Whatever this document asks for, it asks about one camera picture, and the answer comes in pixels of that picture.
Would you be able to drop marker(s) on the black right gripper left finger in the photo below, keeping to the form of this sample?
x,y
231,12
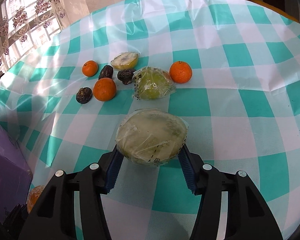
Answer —
x,y
53,215

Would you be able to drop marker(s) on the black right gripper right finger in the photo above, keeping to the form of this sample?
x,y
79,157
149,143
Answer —
x,y
248,215

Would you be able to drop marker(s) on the yellow-green large fruit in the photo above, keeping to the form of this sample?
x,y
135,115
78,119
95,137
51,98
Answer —
x,y
33,196

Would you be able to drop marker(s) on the green fruit half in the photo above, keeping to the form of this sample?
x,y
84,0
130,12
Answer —
x,y
151,137

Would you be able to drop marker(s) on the halved pear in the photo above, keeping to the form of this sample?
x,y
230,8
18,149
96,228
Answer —
x,y
127,60

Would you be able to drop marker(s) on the purple box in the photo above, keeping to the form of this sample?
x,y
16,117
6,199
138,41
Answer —
x,y
15,175

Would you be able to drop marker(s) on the dark wrinkled fruit lower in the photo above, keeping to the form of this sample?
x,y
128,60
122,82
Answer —
x,y
84,95

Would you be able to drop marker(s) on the dark wrinkled fruit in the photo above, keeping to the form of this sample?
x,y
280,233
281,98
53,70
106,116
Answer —
x,y
106,72
84,95

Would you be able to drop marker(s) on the large orange mandarin centre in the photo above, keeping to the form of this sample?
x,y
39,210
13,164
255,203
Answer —
x,y
104,89

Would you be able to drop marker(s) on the teal white checkered tablecloth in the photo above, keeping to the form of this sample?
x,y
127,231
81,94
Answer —
x,y
242,103

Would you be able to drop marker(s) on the small orange mandarin far left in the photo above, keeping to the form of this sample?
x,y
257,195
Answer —
x,y
90,68

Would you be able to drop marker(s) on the small orange mandarin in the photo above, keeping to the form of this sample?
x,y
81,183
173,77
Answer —
x,y
90,68
180,72

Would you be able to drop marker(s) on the dark wrinkled fruit upper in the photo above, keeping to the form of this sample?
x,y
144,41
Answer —
x,y
106,72

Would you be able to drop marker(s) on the dark brown date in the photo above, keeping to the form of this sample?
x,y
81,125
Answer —
x,y
125,76

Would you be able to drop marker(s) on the small orange mandarin right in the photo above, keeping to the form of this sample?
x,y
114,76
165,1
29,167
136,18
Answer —
x,y
180,72

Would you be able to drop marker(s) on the wrapped green apple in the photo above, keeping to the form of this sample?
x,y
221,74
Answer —
x,y
152,83

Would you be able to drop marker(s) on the floral lace curtain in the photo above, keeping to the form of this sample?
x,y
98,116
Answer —
x,y
27,24

